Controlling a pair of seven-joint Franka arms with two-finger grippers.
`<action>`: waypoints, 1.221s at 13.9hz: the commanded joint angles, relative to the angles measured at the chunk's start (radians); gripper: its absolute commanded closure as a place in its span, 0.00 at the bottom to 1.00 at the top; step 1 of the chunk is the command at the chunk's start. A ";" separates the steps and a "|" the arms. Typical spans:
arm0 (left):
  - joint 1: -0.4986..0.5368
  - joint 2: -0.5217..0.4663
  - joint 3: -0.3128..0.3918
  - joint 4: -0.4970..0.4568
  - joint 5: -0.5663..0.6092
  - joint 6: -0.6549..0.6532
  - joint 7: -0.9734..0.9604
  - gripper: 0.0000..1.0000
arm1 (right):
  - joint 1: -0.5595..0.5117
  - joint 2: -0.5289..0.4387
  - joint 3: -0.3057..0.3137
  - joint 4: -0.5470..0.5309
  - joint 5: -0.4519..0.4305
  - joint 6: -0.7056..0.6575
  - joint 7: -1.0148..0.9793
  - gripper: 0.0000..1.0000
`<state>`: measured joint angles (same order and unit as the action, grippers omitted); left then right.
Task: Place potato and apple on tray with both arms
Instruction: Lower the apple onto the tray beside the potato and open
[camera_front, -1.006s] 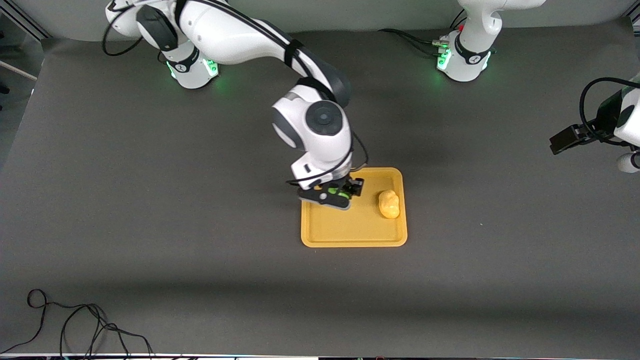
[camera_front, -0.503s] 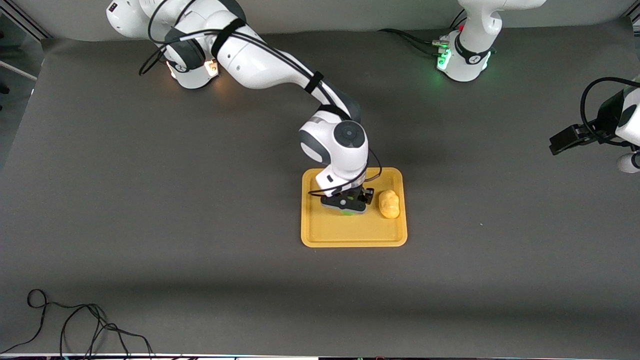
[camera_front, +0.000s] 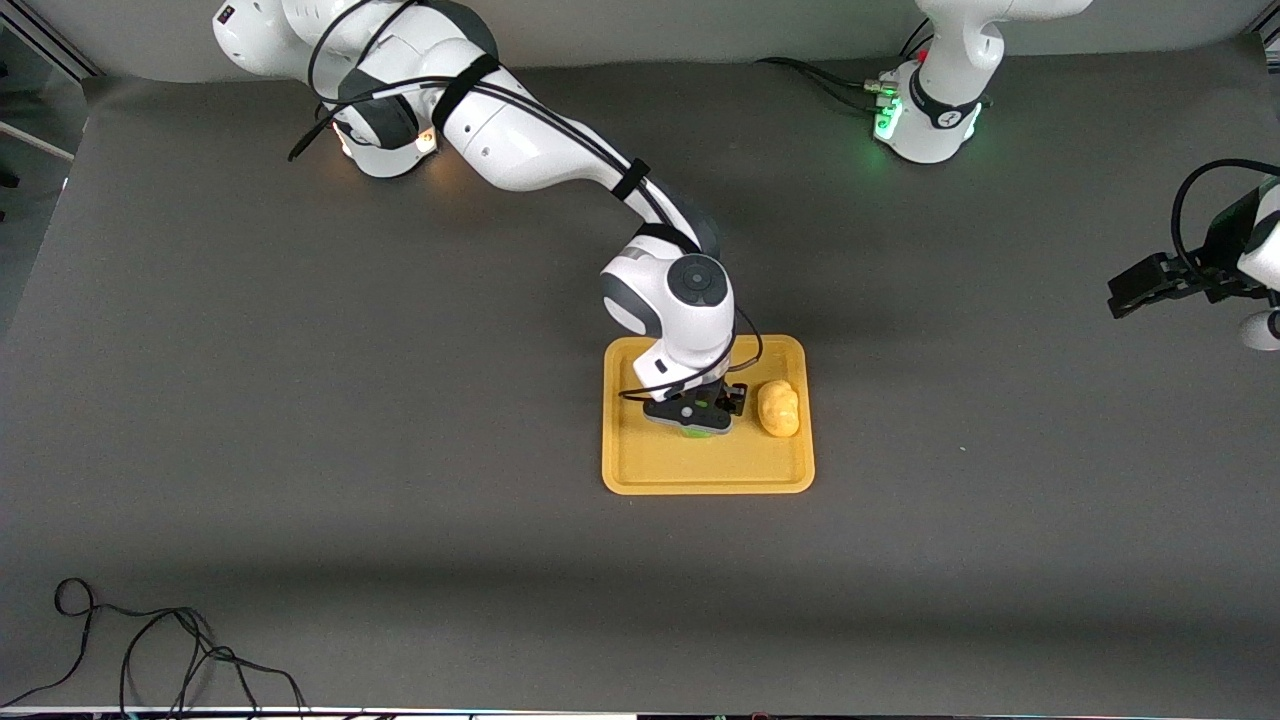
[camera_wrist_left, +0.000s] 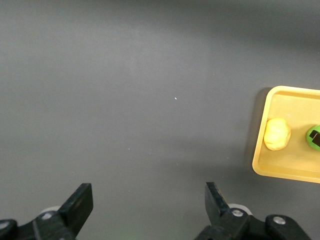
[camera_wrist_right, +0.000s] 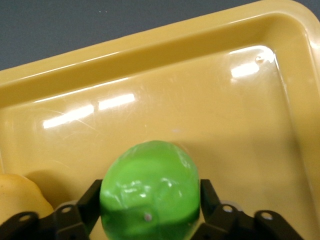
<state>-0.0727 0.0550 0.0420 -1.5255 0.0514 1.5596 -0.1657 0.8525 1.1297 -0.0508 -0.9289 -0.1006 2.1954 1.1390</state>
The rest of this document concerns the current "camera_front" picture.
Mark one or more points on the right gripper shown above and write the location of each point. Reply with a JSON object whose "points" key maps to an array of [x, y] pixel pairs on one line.
{"points": [[727, 397]]}

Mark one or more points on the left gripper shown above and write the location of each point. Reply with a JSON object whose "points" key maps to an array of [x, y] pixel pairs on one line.
{"points": [[1212, 268]]}

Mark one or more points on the green lime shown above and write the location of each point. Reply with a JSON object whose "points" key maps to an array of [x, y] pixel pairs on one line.
{"points": [[698, 434]]}

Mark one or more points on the yellow potato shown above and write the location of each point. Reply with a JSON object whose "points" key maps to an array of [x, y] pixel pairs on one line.
{"points": [[779, 410]]}

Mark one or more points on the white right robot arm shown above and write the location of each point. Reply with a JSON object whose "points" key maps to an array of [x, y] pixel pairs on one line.
{"points": [[500, 150]]}

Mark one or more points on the yellow plastic tray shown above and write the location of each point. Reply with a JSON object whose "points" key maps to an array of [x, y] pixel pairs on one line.
{"points": [[700, 465]]}

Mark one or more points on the white round left gripper attachment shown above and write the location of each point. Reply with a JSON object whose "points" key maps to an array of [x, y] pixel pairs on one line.
{"points": [[1263, 330]]}

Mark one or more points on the dark grey table mat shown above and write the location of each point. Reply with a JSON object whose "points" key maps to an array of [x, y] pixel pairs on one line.
{"points": [[300, 350]]}

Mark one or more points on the aluminium frame rail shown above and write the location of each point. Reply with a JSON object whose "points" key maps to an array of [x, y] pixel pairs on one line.
{"points": [[1268, 40], [60, 45]]}

